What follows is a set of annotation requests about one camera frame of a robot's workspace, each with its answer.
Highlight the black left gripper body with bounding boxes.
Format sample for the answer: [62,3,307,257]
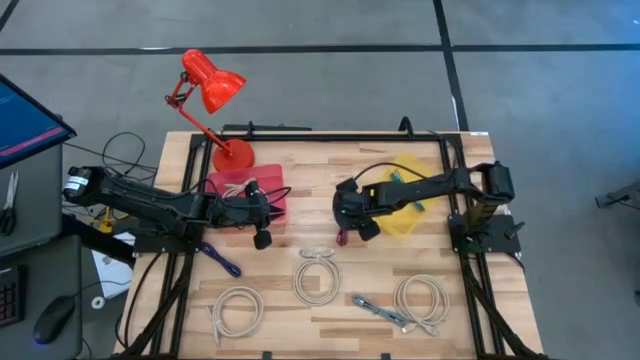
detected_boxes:
[207,180,274,251]

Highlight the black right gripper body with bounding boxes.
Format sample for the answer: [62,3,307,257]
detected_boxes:
[332,177,382,242]

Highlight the black-white braided cable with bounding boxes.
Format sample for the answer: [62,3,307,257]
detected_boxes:
[351,294,410,330]

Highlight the pink plastic bin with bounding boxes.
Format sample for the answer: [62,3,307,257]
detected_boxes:
[207,163,289,224]

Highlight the yellow plastic bin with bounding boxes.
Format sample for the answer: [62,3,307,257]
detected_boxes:
[369,152,444,240]

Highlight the black clamp bar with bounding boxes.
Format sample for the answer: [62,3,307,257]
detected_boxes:
[222,122,314,134]

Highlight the red desk lamp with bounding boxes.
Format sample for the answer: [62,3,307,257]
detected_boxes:
[164,48,256,174]

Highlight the white paper sheet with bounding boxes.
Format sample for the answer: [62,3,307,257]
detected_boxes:
[92,232,137,300]

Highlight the grey desk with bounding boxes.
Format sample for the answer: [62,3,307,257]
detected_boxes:
[0,144,84,360]

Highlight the black computer mouse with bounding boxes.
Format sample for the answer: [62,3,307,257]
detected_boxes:
[32,294,77,346]

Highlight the blue screen monitor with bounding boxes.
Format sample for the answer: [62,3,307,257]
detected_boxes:
[0,73,78,170]

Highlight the scissors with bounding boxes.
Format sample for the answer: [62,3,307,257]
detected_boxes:
[0,170,20,237]

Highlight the black keyboard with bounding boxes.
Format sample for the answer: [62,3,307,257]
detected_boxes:
[0,264,27,329]

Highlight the black aluminium table frame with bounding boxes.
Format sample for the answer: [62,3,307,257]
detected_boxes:
[113,115,549,360]

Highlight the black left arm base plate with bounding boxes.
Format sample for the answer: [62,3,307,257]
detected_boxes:
[132,230,205,255]

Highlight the black floor cable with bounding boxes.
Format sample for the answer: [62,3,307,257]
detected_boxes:
[63,131,159,176]

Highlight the yellow cable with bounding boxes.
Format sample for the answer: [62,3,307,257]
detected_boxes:
[97,207,115,235]

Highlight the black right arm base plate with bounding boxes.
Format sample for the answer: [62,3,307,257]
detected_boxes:
[447,213,526,255]

